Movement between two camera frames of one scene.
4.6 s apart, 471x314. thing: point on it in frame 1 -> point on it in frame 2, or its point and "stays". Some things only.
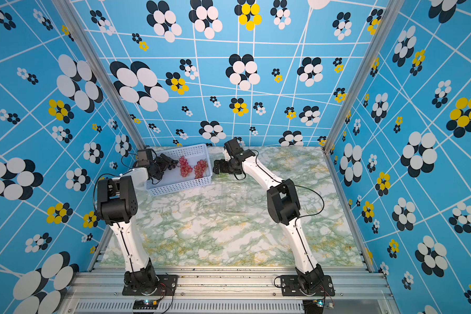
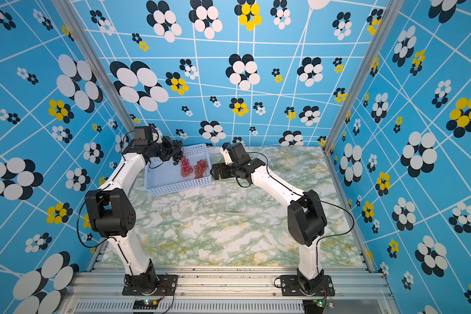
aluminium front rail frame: (229, 290) stays
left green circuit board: (146, 304) stays
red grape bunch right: (199, 168) stays
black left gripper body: (159, 166) -> (163, 150)
